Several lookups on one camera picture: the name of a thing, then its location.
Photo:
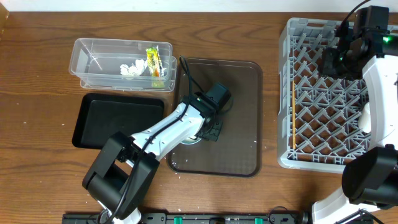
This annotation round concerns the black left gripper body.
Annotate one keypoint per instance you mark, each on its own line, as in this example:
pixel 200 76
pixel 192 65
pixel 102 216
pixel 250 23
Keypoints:
pixel 212 132

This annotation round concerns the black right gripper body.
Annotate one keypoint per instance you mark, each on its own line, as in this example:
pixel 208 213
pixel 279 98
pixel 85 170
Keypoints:
pixel 333 65

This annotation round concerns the light blue rice bowl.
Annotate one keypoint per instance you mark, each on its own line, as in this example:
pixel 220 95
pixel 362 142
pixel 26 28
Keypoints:
pixel 190 141

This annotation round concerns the wooden chopstick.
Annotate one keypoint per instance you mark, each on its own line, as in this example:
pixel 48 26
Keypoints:
pixel 293 117

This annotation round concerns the yellow green snack wrapper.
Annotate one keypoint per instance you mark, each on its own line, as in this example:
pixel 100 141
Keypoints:
pixel 154 62

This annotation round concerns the white tissue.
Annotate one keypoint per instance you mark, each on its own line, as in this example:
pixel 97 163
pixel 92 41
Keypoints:
pixel 135 69

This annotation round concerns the white cup green inside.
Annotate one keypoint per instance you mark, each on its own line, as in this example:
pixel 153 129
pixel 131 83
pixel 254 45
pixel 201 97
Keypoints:
pixel 364 121

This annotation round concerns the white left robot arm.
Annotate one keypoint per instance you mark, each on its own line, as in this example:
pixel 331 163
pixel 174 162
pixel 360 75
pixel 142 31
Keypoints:
pixel 122 173

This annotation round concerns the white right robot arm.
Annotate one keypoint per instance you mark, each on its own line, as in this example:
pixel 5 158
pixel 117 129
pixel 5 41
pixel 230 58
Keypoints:
pixel 366 51

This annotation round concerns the grey dishwasher rack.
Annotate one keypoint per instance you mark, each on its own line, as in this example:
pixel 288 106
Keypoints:
pixel 327 109

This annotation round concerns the clear plastic waste bin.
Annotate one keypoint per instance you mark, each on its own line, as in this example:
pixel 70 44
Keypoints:
pixel 96 62

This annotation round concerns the brown serving tray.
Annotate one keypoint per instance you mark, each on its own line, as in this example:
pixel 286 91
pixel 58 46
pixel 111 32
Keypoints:
pixel 237 151

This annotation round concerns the black plastic tray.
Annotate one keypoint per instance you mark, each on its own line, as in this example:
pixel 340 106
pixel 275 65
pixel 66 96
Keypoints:
pixel 102 115

